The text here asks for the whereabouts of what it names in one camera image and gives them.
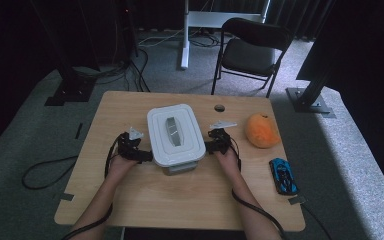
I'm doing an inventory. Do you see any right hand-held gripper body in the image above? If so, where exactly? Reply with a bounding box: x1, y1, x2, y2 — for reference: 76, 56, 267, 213
207, 120, 239, 156

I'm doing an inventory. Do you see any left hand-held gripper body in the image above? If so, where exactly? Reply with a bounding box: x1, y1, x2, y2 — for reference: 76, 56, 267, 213
117, 126, 145, 160

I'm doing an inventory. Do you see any white lidded storage box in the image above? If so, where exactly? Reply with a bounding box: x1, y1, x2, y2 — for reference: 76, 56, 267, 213
146, 103, 207, 177

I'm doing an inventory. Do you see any orange plush fruit toy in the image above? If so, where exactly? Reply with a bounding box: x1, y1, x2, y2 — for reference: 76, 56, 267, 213
245, 112, 282, 149

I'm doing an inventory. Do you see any blue toy car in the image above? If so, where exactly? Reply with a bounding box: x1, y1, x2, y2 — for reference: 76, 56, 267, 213
268, 157, 300, 196

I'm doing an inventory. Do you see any person's left hand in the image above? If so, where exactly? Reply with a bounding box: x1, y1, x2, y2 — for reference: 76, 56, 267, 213
106, 156, 138, 183

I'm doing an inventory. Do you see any person's right hand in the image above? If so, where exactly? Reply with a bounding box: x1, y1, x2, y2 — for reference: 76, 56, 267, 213
214, 151, 243, 183

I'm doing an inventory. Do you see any black tape strip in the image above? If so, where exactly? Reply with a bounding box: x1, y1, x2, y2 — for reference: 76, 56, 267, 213
74, 122, 84, 141

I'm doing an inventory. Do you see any black folding chair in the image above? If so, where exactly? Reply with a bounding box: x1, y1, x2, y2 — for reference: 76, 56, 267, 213
210, 17, 295, 99

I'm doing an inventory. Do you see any black stand with grey base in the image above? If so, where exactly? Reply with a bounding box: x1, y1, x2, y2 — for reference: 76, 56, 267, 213
285, 0, 337, 119

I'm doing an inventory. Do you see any black floor cable bundle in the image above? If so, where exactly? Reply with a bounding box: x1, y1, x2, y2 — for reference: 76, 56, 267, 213
73, 48, 152, 93

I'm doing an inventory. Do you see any black looped floor cable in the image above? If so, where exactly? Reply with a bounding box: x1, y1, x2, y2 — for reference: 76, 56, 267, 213
21, 155, 80, 191

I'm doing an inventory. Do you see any white desk frame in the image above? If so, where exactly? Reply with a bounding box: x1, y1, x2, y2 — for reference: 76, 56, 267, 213
180, 0, 272, 71

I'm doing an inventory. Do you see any white floor cable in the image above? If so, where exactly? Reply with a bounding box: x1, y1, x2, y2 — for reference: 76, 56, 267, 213
137, 27, 185, 48

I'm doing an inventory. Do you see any black straight floor cable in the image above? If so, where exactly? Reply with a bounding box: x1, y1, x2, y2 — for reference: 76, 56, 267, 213
301, 203, 333, 240

